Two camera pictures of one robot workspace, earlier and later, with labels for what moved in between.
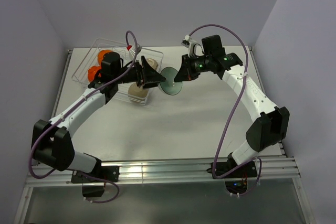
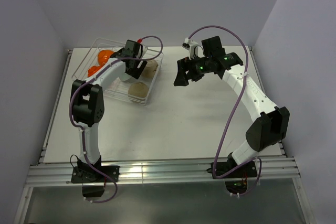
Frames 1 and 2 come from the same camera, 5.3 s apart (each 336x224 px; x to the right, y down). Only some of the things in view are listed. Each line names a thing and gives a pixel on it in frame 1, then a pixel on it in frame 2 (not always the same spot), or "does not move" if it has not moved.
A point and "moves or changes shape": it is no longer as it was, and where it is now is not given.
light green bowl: (170, 87) moves or changes shape
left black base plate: (111, 173) does not move
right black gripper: (186, 73) does not move
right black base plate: (249, 170) does not move
